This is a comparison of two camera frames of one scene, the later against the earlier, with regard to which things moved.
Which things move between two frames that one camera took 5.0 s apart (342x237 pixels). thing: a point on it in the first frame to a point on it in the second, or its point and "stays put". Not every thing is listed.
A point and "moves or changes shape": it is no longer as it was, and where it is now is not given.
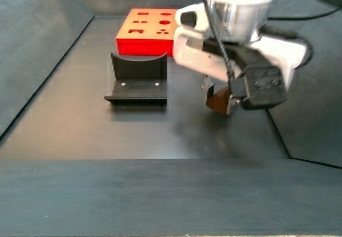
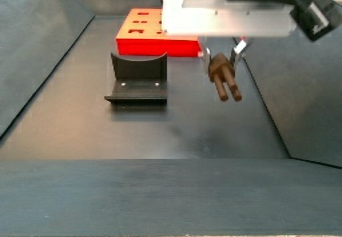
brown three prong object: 216,99 moves or changes shape
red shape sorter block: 147,33 stays put
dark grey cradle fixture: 139,82 stays put
